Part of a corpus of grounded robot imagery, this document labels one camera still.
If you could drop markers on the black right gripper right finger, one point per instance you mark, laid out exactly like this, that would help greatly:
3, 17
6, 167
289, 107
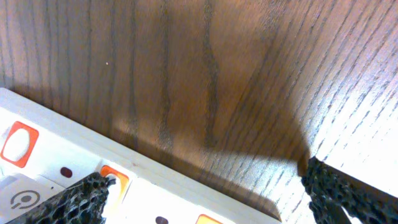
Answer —
336, 196

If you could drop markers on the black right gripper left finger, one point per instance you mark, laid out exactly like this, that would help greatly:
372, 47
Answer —
82, 203

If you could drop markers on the white power strip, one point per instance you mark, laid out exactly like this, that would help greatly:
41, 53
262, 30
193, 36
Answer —
54, 170

